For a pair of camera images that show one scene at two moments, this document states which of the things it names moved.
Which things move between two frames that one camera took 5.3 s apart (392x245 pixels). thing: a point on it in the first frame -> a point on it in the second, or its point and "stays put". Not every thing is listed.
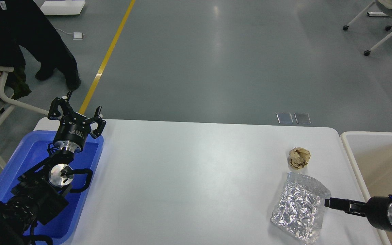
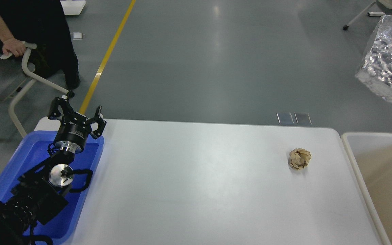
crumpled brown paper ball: (299, 157) stays put
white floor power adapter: (77, 35) stays put
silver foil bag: (299, 213) -> (388, 70)
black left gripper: (74, 128) stays put
